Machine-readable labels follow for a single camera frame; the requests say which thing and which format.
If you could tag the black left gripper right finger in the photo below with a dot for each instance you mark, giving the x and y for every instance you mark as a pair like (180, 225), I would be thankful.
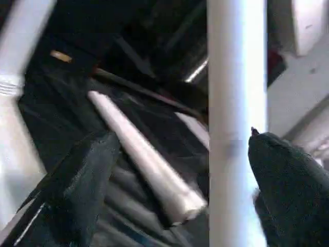
(290, 193)

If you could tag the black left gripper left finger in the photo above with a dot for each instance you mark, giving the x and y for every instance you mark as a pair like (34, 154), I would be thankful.
(77, 193)

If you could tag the black box with gold label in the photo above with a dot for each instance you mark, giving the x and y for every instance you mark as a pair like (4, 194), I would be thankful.
(72, 31)

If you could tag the black plastic mat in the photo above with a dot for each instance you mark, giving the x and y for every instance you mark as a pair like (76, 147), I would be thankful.
(64, 103)

